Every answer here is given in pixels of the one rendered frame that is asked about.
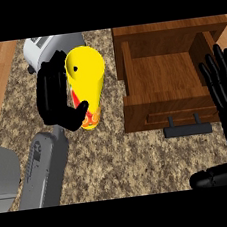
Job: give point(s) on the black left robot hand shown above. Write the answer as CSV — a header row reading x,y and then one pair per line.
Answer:
x,y
51,96

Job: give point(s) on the wooden open drawer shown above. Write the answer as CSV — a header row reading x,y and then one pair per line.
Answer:
x,y
164,89

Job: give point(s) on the pale grey toaster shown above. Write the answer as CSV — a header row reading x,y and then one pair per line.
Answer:
x,y
52,47

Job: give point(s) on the wooden cabinet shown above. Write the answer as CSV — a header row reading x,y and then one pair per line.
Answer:
x,y
171,34

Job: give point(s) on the grey flat block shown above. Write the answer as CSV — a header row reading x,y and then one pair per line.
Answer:
x,y
4,177

